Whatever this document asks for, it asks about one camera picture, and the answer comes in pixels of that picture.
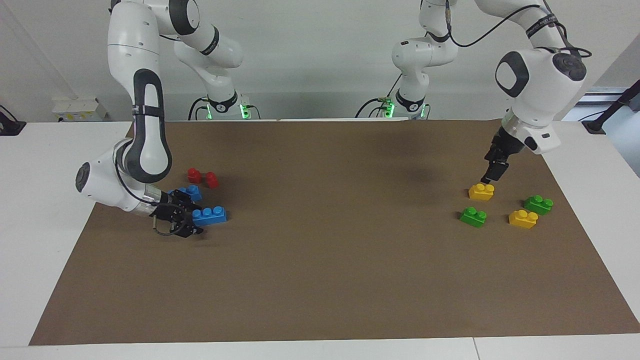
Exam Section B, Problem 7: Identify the blue three-stud toy brick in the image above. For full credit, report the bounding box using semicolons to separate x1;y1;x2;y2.
169;184;203;202
192;206;228;227

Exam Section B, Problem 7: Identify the green two-stud toy brick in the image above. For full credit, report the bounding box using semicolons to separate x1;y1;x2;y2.
523;195;554;216
459;207;488;229

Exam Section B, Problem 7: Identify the yellow two-stud toy brick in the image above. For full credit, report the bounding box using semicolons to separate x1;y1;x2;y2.
468;183;496;202
508;209;539;230

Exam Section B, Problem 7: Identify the black stand with clamp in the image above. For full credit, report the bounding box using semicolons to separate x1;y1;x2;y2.
582;80;640;135

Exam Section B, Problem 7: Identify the brown table mat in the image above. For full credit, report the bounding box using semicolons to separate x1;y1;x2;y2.
28;119;640;347

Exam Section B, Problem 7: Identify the black table clamp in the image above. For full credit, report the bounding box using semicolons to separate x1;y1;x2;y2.
0;105;27;137

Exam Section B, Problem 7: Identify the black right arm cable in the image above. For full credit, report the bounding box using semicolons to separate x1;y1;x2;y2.
114;150;183;237

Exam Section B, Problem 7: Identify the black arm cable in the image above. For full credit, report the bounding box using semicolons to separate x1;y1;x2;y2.
444;0;594;57
114;150;183;237

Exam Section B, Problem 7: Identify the black right base cable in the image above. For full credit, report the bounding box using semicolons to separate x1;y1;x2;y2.
188;97;210;121

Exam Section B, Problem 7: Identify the black base cable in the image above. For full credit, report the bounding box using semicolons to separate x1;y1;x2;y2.
355;75;402;119
188;97;210;121

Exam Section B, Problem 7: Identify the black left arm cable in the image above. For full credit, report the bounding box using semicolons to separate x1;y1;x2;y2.
444;0;594;57

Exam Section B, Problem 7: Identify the black left base cable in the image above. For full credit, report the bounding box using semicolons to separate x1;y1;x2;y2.
355;75;402;119

